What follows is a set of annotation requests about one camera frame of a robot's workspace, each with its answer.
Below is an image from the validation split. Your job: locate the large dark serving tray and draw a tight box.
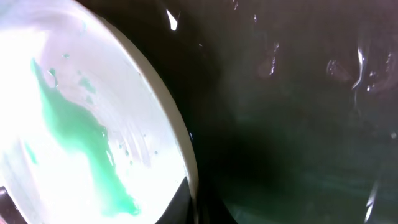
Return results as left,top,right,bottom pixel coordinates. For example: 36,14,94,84
83,0,397,223

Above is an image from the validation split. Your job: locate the white plate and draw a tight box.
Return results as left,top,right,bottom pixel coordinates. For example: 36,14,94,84
1,1,198,223

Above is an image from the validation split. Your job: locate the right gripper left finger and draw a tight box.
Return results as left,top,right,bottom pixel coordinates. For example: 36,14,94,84
0,187,27,224

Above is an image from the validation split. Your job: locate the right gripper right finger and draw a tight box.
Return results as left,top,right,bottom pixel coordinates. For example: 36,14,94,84
156,177,192,224

